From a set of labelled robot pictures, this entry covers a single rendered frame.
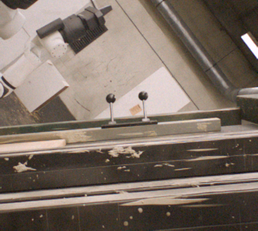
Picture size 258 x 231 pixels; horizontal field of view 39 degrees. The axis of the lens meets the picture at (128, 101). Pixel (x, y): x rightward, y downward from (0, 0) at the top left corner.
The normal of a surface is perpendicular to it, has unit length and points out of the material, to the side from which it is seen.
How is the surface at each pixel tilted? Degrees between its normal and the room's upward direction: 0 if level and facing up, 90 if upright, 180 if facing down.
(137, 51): 90
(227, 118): 90
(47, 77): 90
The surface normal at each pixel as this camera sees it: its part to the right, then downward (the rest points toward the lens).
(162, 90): -0.01, 0.02
